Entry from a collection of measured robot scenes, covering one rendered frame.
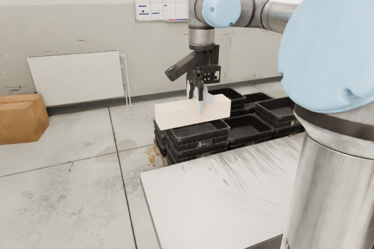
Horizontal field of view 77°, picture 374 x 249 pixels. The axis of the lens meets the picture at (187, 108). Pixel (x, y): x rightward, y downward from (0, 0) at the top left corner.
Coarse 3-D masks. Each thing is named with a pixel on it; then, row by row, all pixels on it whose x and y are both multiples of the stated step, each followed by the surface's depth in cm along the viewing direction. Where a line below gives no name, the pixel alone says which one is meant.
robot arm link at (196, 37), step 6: (192, 30) 63; (198, 30) 62; (204, 30) 62; (210, 30) 63; (192, 36) 64; (198, 36) 63; (204, 36) 63; (210, 36) 64; (192, 42) 65; (198, 42) 64; (204, 42) 64; (210, 42) 64
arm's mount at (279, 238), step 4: (276, 236) 55; (280, 236) 56; (268, 240) 55; (272, 240) 55; (276, 240) 55; (280, 240) 55; (256, 244) 54; (260, 244) 54; (264, 244) 54; (268, 244) 54; (272, 244) 54; (276, 244) 55; (280, 244) 55; (244, 248) 53; (248, 248) 53; (252, 248) 53; (256, 248) 53; (260, 248) 53; (264, 248) 54; (268, 248) 54; (272, 248) 54; (276, 248) 54
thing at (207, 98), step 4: (196, 88) 69; (204, 88) 70; (196, 92) 70; (204, 92) 71; (196, 96) 70; (204, 96) 71; (208, 96) 71; (212, 96) 72; (196, 100) 71; (204, 100) 71; (208, 100) 72; (212, 100) 72; (196, 104) 71; (200, 104) 70; (204, 104) 71; (196, 108) 72; (200, 108) 71; (200, 112) 72
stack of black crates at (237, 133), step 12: (228, 120) 196; (240, 120) 201; (252, 120) 204; (228, 132) 196; (240, 132) 196; (252, 132) 196; (264, 132) 177; (228, 144) 173; (240, 144) 173; (252, 144) 178
